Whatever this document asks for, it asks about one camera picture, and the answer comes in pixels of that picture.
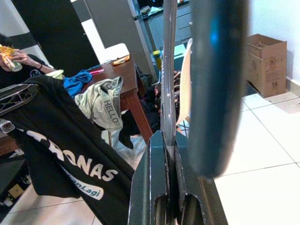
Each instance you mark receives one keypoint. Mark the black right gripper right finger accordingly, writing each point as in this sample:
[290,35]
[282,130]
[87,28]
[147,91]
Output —
[199,201]

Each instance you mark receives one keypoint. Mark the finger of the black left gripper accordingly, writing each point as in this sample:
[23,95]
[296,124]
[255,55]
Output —
[16,98]

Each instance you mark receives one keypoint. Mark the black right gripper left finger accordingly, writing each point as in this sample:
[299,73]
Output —
[152,187]

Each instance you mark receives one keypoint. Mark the yellow instant noodle cup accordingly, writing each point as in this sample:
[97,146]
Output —
[14,65]

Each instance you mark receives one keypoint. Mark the black shirt white lettering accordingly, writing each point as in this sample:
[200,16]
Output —
[58,131]

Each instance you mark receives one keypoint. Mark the person left hand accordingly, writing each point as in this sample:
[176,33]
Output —
[22,58]

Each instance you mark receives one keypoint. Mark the person in black shirt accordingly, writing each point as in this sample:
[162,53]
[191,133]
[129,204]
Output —
[14,79]

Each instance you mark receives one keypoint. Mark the green plastic basket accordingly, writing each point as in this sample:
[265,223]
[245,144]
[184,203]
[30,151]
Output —
[56,74]

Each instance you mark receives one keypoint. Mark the blue cloth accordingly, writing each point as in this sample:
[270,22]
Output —
[75,82]

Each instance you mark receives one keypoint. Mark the grey green underwear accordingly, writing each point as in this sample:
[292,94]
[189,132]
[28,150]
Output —
[98,103]

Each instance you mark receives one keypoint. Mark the pink pen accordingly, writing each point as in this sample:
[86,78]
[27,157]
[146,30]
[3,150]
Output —
[97,71]

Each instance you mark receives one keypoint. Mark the orange packet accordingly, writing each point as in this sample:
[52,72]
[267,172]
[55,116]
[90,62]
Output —
[120,61]

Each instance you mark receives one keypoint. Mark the brown wooden table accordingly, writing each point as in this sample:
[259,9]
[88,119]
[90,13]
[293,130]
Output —
[126,77]

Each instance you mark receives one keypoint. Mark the yellow green bottle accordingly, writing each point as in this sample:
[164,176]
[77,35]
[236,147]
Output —
[157,61]

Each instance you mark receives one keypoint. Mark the open cardboard box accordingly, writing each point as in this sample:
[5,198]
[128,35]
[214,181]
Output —
[267,75]

